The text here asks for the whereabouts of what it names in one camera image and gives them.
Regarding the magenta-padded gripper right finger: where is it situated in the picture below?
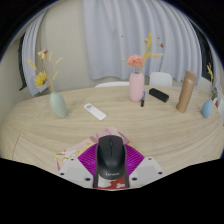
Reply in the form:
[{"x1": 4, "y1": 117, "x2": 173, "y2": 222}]
[{"x1": 123, "y1": 143, "x2": 165, "y2": 189}]

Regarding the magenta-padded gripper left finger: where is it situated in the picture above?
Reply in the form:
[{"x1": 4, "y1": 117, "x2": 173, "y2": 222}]
[{"x1": 58, "y1": 143, "x2": 100, "y2": 189}]

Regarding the black computer mouse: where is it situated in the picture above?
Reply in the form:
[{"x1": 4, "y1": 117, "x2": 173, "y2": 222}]
[{"x1": 95, "y1": 134, "x2": 128, "y2": 179}]

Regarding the colourful printed mouse pad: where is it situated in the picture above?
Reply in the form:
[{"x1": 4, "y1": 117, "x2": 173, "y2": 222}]
[{"x1": 54, "y1": 126, "x2": 132, "y2": 190}]

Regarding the white remote control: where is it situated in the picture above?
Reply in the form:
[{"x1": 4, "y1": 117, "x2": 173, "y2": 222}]
[{"x1": 83, "y1": 103, "x2": 108, "y2": 121}]

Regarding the green vase with yellow flowers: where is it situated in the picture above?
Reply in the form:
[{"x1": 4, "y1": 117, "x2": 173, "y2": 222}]
[{"x1": 27, "y1": 49, "x2": 69, "y2": 119}]

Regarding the black and blue marker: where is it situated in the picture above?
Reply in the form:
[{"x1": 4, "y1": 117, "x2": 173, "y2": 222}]
[{"x1": 140, "y1": 90, "x2": 146, "y2": 108}]

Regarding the black rectangular case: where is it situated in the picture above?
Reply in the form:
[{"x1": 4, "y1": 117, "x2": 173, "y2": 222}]
[{"x1": 148, "y1": 87, "x2": 170, "y2": 103}]

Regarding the pink vase with dried flowers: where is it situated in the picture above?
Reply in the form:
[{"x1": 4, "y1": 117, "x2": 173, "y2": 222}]
[{"x1": 120, "y1": 32, "x2": 165, "y2": 103}]

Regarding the gold metal drink bottle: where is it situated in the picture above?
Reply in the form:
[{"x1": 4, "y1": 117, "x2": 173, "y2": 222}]
[{"x1": 175, "y1": 69, "x2": 197, "y2": 114}]

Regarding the blue vase with dried flowers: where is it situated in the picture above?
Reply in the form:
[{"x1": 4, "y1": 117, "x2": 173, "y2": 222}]
[{"x1": 200, "y1": 63, "x2": 218, "y2": 119}]

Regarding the dark window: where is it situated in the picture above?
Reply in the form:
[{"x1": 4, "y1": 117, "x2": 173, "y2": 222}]
[
  {"x1": 193, "y1": 24, "x2": 214, "y2": 81},
  {"x1": 18, "y1": 33, "x2": 28, "y2": 92}
]

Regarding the narrow white curtain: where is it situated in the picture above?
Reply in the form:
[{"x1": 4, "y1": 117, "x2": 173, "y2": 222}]
[{"x1": 21, "y1": 9, "x2": 51, "y2": 97}]

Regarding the wide white curtain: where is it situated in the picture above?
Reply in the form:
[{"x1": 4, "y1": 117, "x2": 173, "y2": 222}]
[{"x1": 82, "y1": 0, "x2": 203, "y2": 84}]

